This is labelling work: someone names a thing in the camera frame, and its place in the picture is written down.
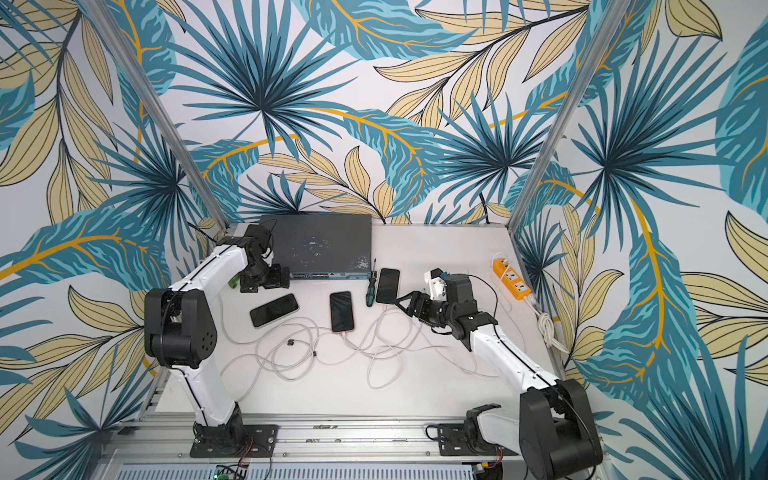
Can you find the green clamp tool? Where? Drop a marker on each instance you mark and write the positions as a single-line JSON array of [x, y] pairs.
[[233, 281]]

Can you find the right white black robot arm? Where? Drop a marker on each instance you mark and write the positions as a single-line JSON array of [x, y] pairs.
[[552, 425]]

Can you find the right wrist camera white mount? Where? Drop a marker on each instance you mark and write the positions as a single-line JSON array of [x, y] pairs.
[[436, 284]]

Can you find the white-edged black phone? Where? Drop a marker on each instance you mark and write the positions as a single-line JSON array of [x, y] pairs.
[[388, 285]]

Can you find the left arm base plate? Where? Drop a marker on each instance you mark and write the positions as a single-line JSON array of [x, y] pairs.
[[251, 441]]

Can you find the green handled screwdriver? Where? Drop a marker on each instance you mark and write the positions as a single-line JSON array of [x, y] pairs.
[[371, 287]]

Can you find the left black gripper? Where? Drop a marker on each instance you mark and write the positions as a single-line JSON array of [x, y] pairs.
[[271, 278]]

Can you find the grey network switch box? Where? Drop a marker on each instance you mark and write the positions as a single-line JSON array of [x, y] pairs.
[[322, 246]]

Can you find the pink-edged black phone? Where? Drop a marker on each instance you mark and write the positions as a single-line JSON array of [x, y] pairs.
[[341, 312]]

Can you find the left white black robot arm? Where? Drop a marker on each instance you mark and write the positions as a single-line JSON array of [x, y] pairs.
[[180, 331]]

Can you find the orange power strip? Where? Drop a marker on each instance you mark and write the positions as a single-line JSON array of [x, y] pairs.
[[510, 279]]

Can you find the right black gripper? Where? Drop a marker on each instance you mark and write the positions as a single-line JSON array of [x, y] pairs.
[[424, 303]]

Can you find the aluminium corner post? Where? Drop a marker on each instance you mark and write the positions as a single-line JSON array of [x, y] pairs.
[[108, 29], [607, 27]]

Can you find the aluminium front rail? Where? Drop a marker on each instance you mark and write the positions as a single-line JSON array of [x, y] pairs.
[[158, 446]]

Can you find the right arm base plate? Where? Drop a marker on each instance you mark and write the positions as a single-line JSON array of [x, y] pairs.
[[458, 440]]

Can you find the left aluminium corner post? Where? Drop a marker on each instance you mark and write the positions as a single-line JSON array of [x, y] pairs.
[[108, 29]]

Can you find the right aluminium corner post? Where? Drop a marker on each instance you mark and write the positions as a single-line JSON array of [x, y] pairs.
[[607, 27]]

